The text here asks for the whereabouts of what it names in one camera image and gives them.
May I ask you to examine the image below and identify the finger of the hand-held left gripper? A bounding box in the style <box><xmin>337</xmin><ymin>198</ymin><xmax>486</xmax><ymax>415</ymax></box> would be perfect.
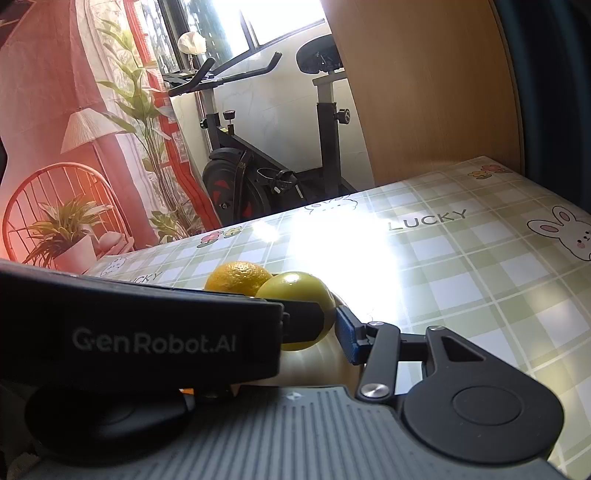
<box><xmin>279</xmin><ymin>299</ymin><xmax>338</xmax><ymax>347</ymax></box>

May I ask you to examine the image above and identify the black exercise bike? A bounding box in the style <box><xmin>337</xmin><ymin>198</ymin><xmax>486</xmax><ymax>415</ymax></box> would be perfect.
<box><xmin>159</xmin><ymin>36</ymin><xmax>358</xmax><ymax>227</ymax></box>

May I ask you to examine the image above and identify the dark framed window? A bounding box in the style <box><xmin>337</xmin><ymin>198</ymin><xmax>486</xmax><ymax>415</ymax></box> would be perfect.
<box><xmin>157</xmin><ymin>0</ymin><xmax>333</xmax><ymax>75</ymax></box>

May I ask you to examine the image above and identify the pink printed wall backdrop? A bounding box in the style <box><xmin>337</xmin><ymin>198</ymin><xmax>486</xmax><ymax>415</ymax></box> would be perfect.
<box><xmin>0</xmin><ymin>0</ymin><xmax>222</xmax><ymax>275</ymax></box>

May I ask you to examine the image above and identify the dark teal curtain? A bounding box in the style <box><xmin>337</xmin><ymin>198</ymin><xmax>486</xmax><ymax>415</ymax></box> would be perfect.
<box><xmin>492</xmin><ymin>0</ymin><xmax>591</xmax><ymax>213</ymax></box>

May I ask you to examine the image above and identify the large yellow lemon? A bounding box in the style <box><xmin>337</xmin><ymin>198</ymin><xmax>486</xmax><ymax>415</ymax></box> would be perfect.
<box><xmin>204</xmin><ymin>261</ymin><xmax>274</xmax><ymax>297</ymax></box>

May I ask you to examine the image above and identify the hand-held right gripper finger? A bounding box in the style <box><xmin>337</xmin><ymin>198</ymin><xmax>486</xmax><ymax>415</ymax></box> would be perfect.
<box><xmin>334</xmin><ymin>306</ymin><xmax>491</xmax><ymax>403</ymax></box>

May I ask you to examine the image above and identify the white round object on pole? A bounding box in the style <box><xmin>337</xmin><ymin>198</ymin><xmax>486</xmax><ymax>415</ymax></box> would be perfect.
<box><xmin>178</xmin><ymin>31</ymin><xmax>206</xmax><ymax>56</ymax></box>

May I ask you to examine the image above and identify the yellow-green citrus fruit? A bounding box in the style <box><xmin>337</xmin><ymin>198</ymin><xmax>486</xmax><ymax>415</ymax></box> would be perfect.
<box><xmin>255</xmin><ymin>271</ymin><xmax>337</xmax><ymax>352</ymax></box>

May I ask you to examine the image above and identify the wooden cabinet panel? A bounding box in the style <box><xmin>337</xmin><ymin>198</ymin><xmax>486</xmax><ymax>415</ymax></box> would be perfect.
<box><xmin>323</xmin><ymin>0</ymin><xmax>525</xmax><ymax>188</ymax></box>

